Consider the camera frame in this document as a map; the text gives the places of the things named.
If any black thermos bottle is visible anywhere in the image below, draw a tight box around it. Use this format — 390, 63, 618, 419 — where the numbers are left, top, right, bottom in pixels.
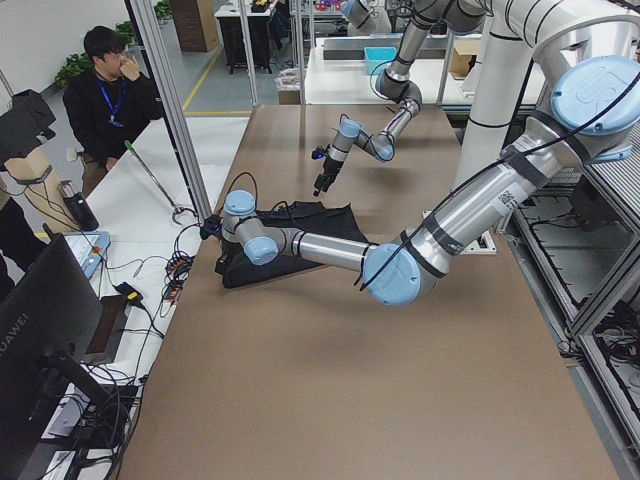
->
59, 179, 99, 231

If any blue plastic bin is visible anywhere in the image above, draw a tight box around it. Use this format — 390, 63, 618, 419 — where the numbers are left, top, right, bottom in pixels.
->
363, 46, 397, 76

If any black printed t-shirt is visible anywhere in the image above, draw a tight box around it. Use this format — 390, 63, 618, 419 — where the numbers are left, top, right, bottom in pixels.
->
217, 190, 376, 289

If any aluminium frame post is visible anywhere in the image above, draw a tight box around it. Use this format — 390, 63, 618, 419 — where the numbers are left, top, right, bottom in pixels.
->
125, 0, 213, 239

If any cardboard box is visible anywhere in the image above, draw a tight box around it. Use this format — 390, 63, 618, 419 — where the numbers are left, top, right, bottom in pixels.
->
449, 38, 481, 79

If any black Huawei monitor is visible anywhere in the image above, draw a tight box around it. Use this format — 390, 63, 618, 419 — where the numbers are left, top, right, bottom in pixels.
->
1, 234, 109, 479

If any seated man in black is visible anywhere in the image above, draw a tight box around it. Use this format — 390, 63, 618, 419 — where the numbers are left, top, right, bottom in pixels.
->
63, 26, 162, 196

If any teach pendant tablet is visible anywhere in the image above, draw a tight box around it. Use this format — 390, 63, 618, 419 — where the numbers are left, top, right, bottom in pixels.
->
63, 231, 111, 279

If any black and red power strip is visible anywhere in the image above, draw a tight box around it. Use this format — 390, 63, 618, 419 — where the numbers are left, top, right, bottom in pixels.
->
162, 252, 195, 304

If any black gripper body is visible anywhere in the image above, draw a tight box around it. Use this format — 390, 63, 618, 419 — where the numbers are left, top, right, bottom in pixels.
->
215, 236, 244, 275
312, 144, 345, 187

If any grabber reach tool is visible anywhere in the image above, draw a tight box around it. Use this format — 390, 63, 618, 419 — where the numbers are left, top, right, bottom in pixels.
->
123, 140, 198, 226

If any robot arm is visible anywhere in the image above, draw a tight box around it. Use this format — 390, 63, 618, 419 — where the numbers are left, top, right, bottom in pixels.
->
215, 1, 639, 305
311, 1, 486, 196

